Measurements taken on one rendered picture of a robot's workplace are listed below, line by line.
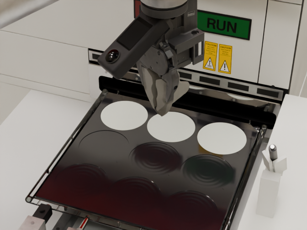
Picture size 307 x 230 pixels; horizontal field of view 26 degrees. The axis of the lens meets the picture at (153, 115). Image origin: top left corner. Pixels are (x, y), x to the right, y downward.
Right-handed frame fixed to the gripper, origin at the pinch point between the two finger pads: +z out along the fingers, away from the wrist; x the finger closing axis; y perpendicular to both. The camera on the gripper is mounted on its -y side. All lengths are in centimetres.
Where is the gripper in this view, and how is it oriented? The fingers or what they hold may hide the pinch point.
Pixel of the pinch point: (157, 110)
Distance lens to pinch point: 110.9
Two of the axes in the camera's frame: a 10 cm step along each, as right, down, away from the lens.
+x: -6.3, -4.6, 6.2
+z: 0.4, 7.9, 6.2
